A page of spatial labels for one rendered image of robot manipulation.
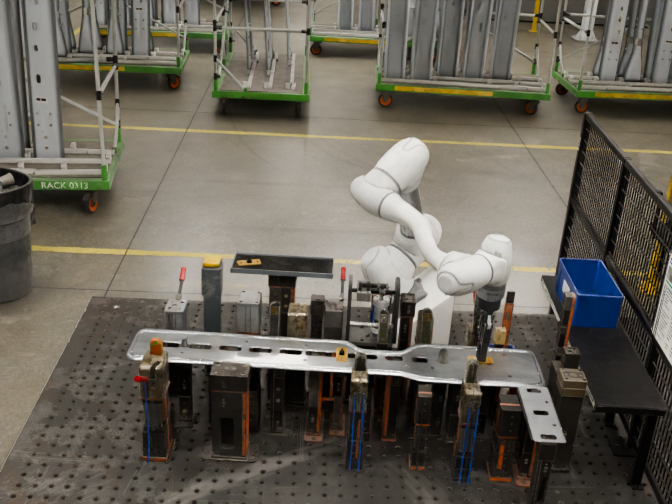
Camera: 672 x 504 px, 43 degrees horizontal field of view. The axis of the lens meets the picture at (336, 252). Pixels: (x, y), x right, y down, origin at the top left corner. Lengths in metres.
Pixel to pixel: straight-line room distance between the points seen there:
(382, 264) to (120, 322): 1.12
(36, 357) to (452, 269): 2.85
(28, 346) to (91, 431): 1.95
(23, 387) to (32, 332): 0.55
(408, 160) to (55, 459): 1.55
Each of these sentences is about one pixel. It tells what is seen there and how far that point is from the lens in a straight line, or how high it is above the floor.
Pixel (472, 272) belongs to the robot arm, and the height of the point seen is 1.41.
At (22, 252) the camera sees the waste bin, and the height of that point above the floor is 0.30.
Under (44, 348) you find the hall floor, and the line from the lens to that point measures 4.93.
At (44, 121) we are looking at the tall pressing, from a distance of 6.81.
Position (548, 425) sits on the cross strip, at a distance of 2.69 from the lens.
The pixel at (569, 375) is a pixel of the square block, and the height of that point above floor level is 1.06.
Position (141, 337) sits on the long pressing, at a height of 1.00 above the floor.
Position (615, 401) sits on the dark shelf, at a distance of 2.82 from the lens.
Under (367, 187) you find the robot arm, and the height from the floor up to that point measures 1.46.
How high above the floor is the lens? 2.52
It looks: 25 degrees down
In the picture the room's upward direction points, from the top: 3 degrees clockwise
